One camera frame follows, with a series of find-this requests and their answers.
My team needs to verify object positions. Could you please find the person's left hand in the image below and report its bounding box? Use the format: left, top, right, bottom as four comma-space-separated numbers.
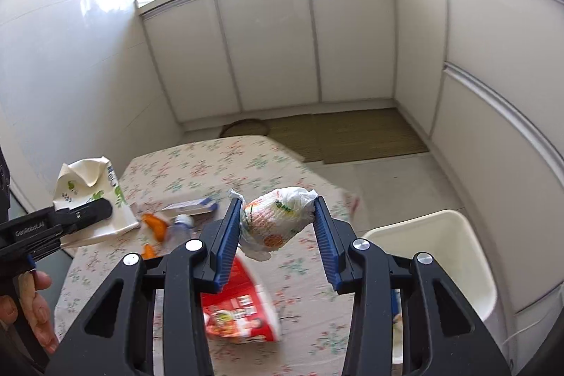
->
0, 270, 60, 355

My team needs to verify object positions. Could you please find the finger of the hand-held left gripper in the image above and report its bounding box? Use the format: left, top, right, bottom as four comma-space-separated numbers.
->
24, 237, 65, 269
53, 198, 113, 233

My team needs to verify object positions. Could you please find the floral tablecloth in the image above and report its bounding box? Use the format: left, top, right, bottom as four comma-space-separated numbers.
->
53, 135, 366, 376

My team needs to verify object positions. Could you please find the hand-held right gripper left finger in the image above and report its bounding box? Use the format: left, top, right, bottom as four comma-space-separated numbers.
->
46, 196, 245, 376

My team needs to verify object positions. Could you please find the printed plastic bag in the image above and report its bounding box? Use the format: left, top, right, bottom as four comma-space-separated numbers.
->
228, 186, 319, 262

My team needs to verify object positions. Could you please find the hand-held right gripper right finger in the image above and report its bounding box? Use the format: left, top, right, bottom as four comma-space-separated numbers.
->
311, 196, 512, 376

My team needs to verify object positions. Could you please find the white kitchen cabinet with doors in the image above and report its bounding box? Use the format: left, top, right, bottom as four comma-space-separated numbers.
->
136, 0, 397, 125

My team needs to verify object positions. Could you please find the large brown floor mat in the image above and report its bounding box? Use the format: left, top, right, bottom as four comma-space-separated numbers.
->
311, 108, 429, 164

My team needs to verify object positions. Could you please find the white plastic bin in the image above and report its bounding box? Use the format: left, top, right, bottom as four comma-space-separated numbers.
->
361, 209, 498, 363

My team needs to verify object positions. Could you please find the small brown floor mat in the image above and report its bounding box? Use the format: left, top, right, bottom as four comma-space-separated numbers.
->
264, 116, 324, 163

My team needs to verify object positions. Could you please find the round woven mat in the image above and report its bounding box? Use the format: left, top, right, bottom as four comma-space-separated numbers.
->
219, 118, 270, 137

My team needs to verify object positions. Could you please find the white kitchen cabinet with drawers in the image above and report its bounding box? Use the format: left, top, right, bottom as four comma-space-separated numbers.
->
392, 0, 564, 341

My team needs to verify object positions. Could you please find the red instant noodle cup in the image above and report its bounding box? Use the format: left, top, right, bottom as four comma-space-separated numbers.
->
200, 255, 283, 344

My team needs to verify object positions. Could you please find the white paper bag green print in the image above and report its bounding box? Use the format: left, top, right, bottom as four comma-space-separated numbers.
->
52, 156, 141, 249

